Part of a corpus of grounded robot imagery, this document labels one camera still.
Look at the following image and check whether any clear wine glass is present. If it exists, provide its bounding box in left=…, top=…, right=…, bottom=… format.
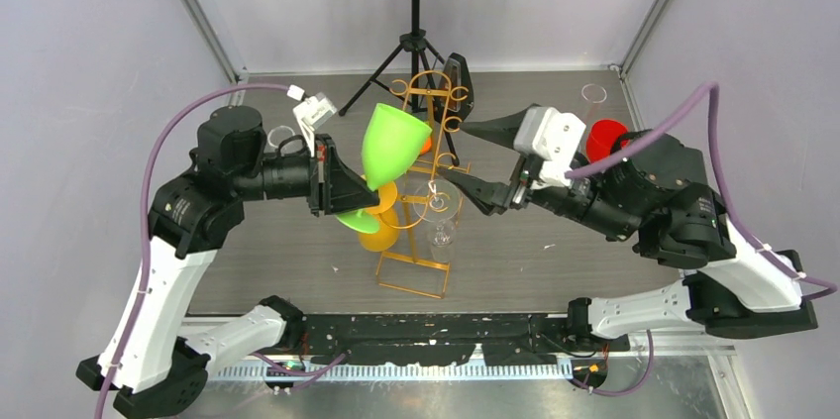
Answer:
left=266, top=125, right=301, bottom=154
left=413, top=178, right=462, bottom=264

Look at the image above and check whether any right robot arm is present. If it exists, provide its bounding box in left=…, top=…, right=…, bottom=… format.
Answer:
left=443, top=105, right=817, bottom=351

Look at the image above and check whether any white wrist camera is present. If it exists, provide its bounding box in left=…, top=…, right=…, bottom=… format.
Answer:
left=513, top=106, right=586, bottom=190
left=286, top=85, right=338, bottom=157

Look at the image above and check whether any clear wine glass front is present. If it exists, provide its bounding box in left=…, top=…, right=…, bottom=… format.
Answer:
left=413, top=178, right=462, bottom=264

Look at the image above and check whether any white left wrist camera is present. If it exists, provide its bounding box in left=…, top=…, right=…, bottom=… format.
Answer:
left=286, top=85, right=338, bottom=157

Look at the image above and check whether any gold wire wine glass rack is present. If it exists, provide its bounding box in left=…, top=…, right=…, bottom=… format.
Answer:
left=374, top=69, right=471, bottom=299

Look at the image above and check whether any white slotted cable duct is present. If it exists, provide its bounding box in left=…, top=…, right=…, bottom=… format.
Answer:
left=211, top=359, right=573, bottom=382

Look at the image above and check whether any red silicone wine glass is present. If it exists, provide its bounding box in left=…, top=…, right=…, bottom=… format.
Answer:
left=584, top=119, right=629, bottom=163

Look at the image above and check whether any black taped front rail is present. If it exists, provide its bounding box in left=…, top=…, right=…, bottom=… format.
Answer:
left=292, top=313, right=589, bottom=367

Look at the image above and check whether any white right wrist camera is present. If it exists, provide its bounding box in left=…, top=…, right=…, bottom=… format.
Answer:
left=513, top=106, right=586, bottom=190

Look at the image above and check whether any yellow silicone wine glass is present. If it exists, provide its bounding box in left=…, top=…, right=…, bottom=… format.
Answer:
left=358, top=181, right=399, bottom=252

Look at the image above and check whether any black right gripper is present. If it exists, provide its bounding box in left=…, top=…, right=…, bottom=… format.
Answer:
left=434, top=103, right=640, bottom=242

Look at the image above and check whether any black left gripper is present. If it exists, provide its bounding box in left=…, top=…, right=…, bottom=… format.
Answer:
left=235, top=133, right=381, bottom=215

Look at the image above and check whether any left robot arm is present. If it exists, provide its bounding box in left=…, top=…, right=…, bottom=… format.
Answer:
left=76, top=106, right=379, bottom=418

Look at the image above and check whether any black metronome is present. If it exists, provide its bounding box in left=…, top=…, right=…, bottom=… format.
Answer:
left=439, top=52, right=474, bottom=121

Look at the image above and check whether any orange toy block piece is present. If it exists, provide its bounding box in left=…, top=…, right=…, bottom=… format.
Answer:
left=420, top=137, right=433, bottom=155

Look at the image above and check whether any clear tall flute glass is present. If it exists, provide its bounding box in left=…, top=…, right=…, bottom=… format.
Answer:
left=579, top=82, right=608, bottom=125

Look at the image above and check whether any green silicone wine glass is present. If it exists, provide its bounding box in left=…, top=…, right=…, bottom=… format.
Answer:
left=337, top=103, right=432, bottom=235

